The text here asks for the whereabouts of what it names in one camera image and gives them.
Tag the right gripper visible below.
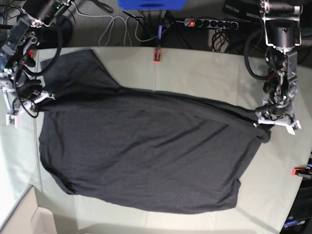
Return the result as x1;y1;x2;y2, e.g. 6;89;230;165
1;89;55;127

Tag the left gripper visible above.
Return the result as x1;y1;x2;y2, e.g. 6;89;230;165
254;103;302;135

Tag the black t-shirt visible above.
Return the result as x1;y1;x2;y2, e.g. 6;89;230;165
38;50;271;214

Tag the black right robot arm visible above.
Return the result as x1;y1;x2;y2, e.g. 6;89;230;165
0;0;73;127

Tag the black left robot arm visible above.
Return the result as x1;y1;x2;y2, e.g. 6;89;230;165
243;0;303;135

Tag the red black side clamp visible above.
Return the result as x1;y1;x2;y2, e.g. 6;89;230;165
292;158;312;179

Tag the red black left clamp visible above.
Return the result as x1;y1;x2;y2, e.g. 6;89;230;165
28;50;34;59

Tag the green table cloth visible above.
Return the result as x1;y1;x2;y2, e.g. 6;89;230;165
0;47;312;234

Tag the cardboard box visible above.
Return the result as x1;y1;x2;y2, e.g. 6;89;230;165
0;186;57;234

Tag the white power strip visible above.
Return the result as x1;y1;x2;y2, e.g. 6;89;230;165
183;18;239;30

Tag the red black table clamp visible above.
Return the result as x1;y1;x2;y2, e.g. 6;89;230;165
153;49;161;63

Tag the blue plastic bin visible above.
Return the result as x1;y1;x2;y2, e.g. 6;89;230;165
118;0;186;10

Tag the black cable bundle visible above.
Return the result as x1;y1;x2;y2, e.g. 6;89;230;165
209;30;231;53

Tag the white cable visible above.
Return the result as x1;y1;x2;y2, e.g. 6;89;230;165
70;0;159;47

